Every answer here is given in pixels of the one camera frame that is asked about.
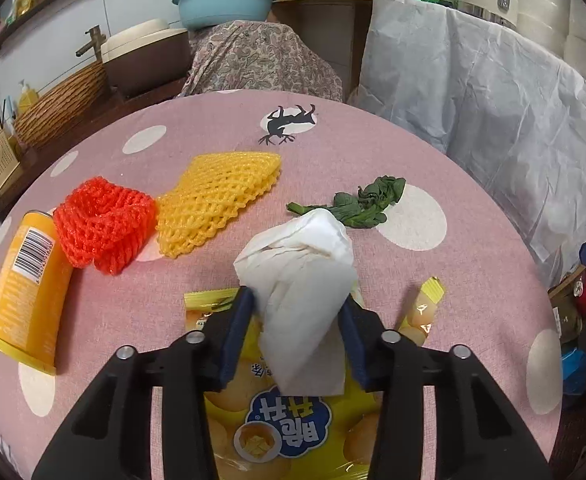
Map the woven basket sink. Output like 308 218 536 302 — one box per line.
12 62 109 149

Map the blue plastic bag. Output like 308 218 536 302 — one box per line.
560 345 586 396

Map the yellow foam net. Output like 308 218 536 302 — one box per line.
155 151 283 261

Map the bronze faucet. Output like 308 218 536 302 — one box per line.
75 24 108 59

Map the white tissue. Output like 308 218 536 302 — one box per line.
232 208 359 396

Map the dark wooden counter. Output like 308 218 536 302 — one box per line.
0 77 191 226

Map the wooden framed mirror shelf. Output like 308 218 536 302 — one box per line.
0 0 140 57

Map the light blue basin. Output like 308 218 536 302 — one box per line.
171 0 281 31

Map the brown pot with cream lid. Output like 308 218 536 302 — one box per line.
100 18 192 99

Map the stack of small white containers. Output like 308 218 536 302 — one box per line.
515 0 574 58

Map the yellow chip canister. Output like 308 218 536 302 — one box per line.
0 209 75 377

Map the red foam net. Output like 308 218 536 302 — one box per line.
52 177 159 276

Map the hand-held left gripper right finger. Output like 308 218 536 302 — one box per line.
338 300 548 480

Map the yellow snack bag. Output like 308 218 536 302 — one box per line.
182 275 446 480

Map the white plastic sheet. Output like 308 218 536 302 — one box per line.
347 0 586 277

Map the light wooden shelf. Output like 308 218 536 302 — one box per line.
271 0 375 107

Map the yellow soap bottle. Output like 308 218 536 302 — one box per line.
16 79 39 116

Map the floral cloth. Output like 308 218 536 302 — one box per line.
180 19 345 104

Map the green vegetable leaf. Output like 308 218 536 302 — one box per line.
286 175 407 229

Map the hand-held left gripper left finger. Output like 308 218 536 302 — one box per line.
32 285 257 480

